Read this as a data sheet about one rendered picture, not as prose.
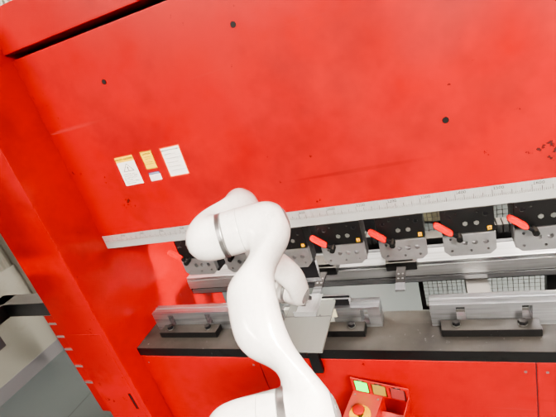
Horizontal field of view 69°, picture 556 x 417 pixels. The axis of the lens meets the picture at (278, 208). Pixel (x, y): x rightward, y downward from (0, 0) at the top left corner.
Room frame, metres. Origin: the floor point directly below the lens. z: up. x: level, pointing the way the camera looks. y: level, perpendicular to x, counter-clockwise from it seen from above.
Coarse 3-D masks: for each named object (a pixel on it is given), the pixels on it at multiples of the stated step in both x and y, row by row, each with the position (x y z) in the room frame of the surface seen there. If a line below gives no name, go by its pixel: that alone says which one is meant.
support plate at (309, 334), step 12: (324, 300) 1.29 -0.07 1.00; (288, 312) 1.29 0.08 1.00; (324, 312) 1.22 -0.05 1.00; (288, 324) 1.22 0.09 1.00; (300, 324) 1.20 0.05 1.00; (312, 324) 1.18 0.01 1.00; (324, 324) 1.16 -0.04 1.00; (300, 336) 1.14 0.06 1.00; (312, 336) 1.12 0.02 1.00; (324, 336) 1.10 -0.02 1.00; (300, 348) 1.08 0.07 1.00; (312, 348) 1.06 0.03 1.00
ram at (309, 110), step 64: (192, 0) 1.33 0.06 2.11; (256, 0) 1.25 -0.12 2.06; (320, 0) 1.18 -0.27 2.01; (384, 0) 1.11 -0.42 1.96; (448, 0) 1.05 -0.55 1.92; (512, 0) 1.00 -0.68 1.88; (64, 64) 1.55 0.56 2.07; (128, 64) 1.45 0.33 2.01; (192, 64) 1.35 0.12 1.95; (256, 64) 1.27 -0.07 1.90; (320, 64) 1.19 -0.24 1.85; (384, 64) 1.12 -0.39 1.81; (448, 64) 1.06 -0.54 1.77; (512, 64) 1.00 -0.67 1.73; (64, 128) 1.61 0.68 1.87; (128, 128) 1.49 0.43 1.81; (192, 128) 1.39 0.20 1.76; (256, 128) 1.30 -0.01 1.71; (320, 128) 1.21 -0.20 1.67; (384, 128) 1.14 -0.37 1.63; (448, 128) 1.07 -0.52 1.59; (512, 128) 1.00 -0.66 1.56; (128, 192) 1.54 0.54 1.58; (192, 192) 1.43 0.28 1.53; (256, 192) 1.32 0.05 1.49; (320, 192) 1.23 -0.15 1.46; (384, 192) 1.15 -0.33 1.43
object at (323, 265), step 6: (318, 258) 1.55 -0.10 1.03; (318, 264) 1.50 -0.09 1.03; (324, 264) 1.49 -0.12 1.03; (324, 270) 1.48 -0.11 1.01; (330, 270) 1.47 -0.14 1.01; (336, 270) 1.46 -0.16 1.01; (324, 276) 1.44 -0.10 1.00; (318, 282) 1.41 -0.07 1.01; (318, 288) 1.38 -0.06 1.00; (312, 294) 1.35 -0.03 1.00
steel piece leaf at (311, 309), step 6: (312, 300) 1.31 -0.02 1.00; (318, 300) 1.30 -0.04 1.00; (300, 306) 1.30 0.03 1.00; (306, 306) 1.29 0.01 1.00; (312, 306) 1.28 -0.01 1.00; (318, 306) 1.27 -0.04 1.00; (294, 312) 1.25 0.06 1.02; (300, 312) 1.24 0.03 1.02; (306, 312) 1.23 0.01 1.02; (312, 312) 1.22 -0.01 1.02
